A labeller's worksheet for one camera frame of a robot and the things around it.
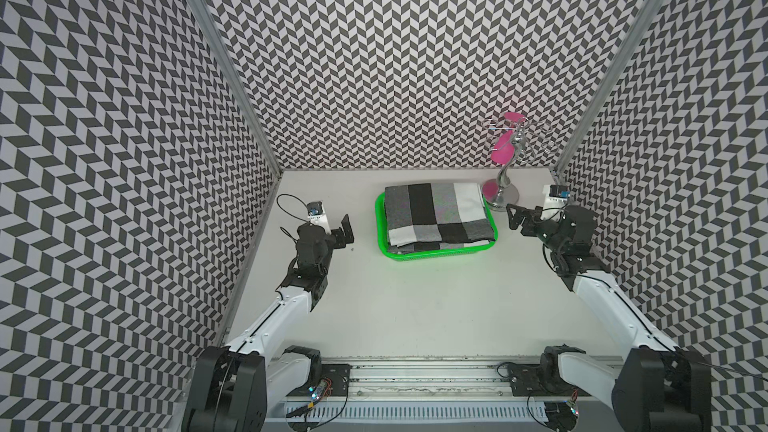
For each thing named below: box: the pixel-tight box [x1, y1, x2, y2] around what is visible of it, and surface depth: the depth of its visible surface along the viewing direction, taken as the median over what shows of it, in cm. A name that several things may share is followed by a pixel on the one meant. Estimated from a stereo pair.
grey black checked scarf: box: [384, 182, 496, 254], surface depth 91 cm
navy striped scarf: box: [387, 227, 496, 254], surface depth 87 cm
